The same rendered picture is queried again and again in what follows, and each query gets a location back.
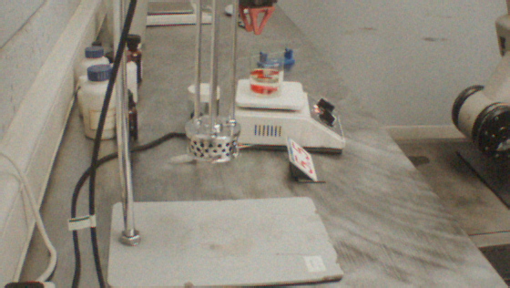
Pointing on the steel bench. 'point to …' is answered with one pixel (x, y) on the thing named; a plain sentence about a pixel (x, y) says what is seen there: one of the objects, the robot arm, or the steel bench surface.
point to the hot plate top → (291, 98)
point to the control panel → (321, 113)
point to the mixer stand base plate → (222, 244)
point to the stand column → (130, 237)
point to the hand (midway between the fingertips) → (253, 29)
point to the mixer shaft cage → (216, 132)
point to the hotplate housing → (310, 136)
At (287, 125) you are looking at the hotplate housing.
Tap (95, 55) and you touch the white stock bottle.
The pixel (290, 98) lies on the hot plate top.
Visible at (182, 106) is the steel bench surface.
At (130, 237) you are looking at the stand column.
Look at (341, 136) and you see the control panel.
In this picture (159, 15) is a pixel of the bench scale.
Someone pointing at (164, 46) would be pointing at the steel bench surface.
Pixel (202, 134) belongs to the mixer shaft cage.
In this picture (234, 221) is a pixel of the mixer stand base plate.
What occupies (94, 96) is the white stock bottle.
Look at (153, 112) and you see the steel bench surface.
